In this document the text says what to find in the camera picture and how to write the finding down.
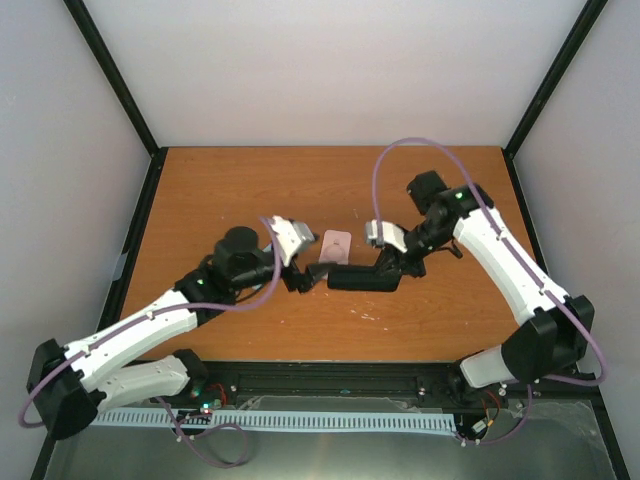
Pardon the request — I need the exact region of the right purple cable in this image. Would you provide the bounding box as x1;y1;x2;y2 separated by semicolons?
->
372;137;611;446

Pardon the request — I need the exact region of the light blue slotted cable duct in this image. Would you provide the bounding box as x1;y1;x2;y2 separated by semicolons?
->
93;407;456;436

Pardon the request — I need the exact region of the metal base plate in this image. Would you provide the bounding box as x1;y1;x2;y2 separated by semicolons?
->
43;400;628;479

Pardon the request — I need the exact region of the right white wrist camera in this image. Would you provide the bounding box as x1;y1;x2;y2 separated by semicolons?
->
365;220;407;253

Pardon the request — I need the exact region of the left black frame post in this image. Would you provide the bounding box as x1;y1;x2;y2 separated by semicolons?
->
63;0;162;157

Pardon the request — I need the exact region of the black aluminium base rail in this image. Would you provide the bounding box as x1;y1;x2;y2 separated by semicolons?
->
67;360;599;412

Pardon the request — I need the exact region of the purple cable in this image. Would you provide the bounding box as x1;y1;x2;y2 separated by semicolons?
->
17;215;284;429
372;137;611;446

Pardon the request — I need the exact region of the black phone case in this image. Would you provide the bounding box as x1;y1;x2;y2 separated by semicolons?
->
327;265;402;292

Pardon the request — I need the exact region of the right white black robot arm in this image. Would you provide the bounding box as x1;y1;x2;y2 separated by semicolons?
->
365;171;595;390

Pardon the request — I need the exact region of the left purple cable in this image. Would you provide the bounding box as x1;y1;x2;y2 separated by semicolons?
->
17;215;284;429

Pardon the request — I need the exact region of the right black frame post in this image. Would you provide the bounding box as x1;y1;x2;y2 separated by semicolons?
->
504;0;610;155

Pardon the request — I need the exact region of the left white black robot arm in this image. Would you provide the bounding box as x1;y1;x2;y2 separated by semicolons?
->
25;216;318;440

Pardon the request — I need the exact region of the black frame post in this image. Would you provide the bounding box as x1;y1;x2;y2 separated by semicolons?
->
504;0;610;155
63;0;162;157

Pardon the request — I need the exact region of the pink phone case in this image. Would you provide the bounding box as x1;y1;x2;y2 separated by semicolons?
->
319;230;352;265

